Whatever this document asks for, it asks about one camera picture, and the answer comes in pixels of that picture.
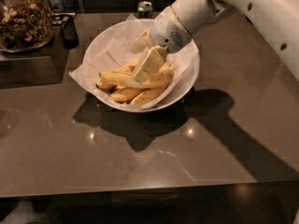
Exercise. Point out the left rear yellow banana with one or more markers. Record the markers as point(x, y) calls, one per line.
point(127, 68)

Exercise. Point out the green soda can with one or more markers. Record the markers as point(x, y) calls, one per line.
point(145, 10)

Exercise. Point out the glass jar of nuts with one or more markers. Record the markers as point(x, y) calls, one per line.
point(24, 25)

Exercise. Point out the white paper liner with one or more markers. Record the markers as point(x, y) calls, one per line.
point(115, 44)

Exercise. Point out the front left yellow banana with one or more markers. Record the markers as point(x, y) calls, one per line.
point(125, 95)

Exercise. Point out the top crosswise yellow banana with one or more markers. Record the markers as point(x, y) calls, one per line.
point(125, 79)

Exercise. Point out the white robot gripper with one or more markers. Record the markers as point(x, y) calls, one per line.
point(168, 30)

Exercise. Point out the dark small cup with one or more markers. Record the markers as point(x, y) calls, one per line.
point(69, 32)

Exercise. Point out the front right yellow banana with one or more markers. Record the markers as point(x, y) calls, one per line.
point(149, 95)

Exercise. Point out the dark raised tray stand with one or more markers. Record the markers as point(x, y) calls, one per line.
point(38, 67)

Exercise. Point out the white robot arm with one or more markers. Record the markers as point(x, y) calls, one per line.
point(276, 20)

